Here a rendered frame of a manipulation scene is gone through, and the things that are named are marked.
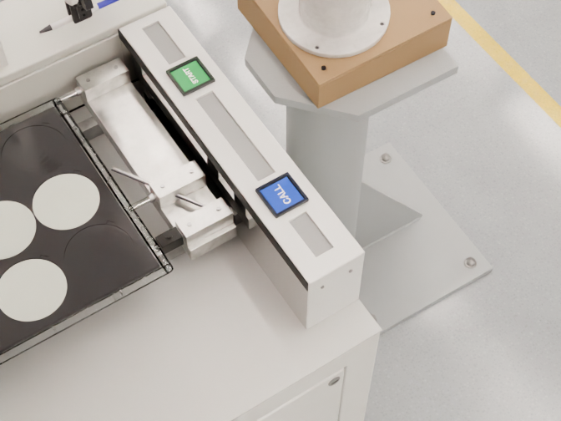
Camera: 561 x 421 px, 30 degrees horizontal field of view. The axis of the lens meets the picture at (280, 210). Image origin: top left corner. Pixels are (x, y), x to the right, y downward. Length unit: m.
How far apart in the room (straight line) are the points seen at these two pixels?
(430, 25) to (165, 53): 0.45
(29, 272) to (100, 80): 0.35
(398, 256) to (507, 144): 0.46
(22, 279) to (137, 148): 0.28
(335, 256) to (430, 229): 1.17
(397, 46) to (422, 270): 0.89
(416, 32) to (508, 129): 1.07
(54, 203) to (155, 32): 0.32
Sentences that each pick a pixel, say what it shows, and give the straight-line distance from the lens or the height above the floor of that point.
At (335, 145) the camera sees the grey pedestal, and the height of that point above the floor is 0.62.
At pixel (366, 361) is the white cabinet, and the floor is 0.73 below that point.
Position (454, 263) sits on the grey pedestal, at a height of 0.01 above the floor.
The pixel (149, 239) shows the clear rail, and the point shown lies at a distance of 1.54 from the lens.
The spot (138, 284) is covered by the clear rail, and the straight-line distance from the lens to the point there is 1.50.
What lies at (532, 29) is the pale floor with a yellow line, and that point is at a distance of 3.07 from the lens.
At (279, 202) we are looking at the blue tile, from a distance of 1.49.
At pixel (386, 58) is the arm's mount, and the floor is 0.87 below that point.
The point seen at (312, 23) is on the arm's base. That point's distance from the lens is 1.75.
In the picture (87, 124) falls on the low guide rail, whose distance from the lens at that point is 1.74.
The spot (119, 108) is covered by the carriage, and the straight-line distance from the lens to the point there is 1.71.
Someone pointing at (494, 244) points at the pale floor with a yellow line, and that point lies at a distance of 2.62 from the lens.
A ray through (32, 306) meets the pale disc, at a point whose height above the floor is 0.90.
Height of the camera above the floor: 2.21
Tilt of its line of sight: 57 degrees down
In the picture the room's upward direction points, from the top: straight up
